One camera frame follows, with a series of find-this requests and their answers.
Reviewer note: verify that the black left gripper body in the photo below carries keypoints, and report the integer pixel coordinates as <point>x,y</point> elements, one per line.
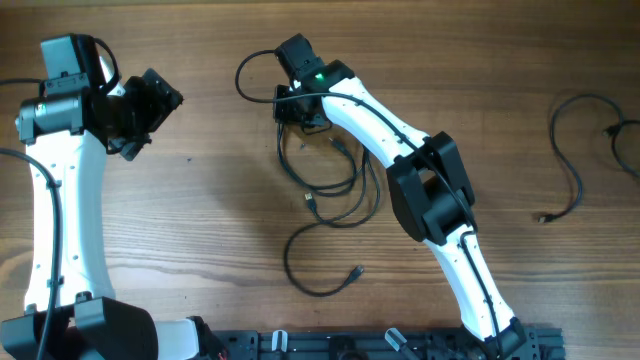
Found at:
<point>141,111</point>

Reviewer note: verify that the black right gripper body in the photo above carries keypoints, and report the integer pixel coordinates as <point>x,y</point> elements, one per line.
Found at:
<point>288,108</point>

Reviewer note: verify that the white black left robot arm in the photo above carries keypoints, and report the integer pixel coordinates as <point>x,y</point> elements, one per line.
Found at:
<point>83,114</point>

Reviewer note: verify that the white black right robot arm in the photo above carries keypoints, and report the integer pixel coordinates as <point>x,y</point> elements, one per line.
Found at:
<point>430,191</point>

